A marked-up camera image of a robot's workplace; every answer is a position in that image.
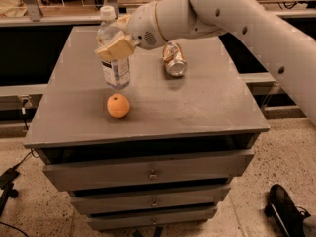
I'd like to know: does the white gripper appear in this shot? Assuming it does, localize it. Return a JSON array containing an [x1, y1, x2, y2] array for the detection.
[[95, 1, 166, 61]]

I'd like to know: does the clear plastic water bottle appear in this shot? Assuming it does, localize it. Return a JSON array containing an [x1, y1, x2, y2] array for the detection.
[[96, 5, 130, 90]]

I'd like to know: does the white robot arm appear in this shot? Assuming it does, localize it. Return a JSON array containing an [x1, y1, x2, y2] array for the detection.
[[96, 0, 316, 123]]

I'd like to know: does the orange soda can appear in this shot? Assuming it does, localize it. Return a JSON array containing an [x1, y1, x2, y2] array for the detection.
[[162, 42, 188, 77]]

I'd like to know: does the orange fruit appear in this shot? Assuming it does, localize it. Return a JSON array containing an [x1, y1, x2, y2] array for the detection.
[[107, 94, 130, 119]]

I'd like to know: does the grey metal railing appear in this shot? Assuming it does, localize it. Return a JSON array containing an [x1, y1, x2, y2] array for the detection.
[[0, 0, 316, 28]]

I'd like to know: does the grey drawer cabinet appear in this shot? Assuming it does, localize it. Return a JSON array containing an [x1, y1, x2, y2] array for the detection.
[[25, 26, 269, 219]]

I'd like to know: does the grey top drawer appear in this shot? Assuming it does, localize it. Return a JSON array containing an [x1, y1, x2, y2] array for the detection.
[[43, 149, 254, 191]]

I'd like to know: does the grey drawer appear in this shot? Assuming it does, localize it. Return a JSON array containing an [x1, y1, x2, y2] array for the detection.
[[43, 149, 254, 191], [71, 185, 230, 215], [87, 206, 217, 231]]

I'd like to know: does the grey middle drawer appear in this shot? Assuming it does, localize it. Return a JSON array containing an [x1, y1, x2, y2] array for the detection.
[[71, 185, 230, 215]]

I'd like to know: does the black power adapter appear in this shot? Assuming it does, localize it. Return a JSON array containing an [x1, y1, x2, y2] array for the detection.
[[0, 168, 20, 189]]

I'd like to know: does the grey bottom drawer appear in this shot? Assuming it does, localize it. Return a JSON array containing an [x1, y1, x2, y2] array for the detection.
[[87, 206, 217, 231]]

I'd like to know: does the black shoe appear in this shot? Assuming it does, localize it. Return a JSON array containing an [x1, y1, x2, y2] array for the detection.
[[264, 184, 311, 237]]

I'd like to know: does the black floor cable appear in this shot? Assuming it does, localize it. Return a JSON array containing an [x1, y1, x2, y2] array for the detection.
[[11, 149, 40, 170]]

